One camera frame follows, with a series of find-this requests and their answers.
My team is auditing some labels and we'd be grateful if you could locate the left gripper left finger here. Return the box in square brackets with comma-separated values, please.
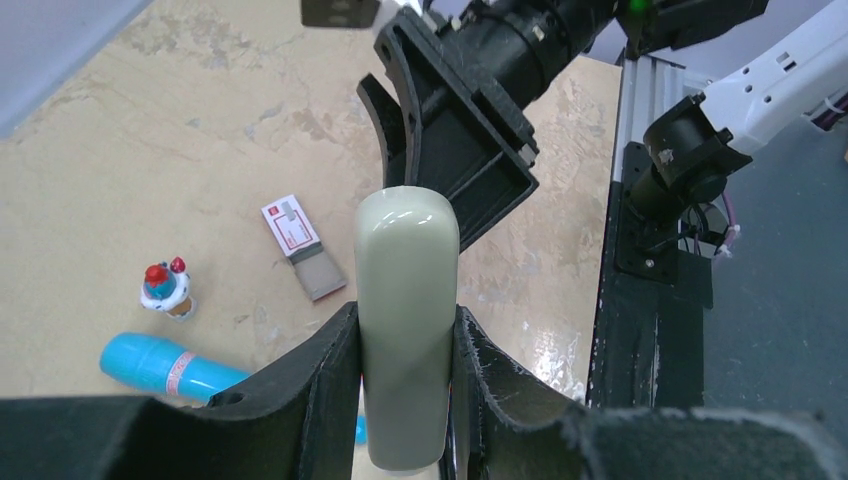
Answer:
[1, 302, 361, 479]

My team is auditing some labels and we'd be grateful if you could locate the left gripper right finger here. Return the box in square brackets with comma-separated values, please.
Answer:
[446, 307, 847, 479]

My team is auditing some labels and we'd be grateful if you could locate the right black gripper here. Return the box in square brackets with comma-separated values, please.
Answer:
[356, 6, 541, 253]

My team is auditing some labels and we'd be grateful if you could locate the grey-green stapler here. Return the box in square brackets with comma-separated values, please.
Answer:
[354, 186, 459, 476]

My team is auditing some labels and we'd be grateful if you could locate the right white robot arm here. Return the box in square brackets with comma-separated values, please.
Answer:
[358, 1, 847, 247]

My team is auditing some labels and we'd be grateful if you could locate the staple box with red label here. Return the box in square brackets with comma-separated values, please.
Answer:
[260, 195, 347, 302]

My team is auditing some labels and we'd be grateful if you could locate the blue cylindrical tube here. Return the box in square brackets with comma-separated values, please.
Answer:
[99, 332, 249, 404]

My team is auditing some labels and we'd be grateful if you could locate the small colourful figurine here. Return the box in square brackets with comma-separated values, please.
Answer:
[139, 256, 197, 322]

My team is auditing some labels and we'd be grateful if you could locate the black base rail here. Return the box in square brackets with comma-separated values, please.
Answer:
[586, 52, 717, 409]

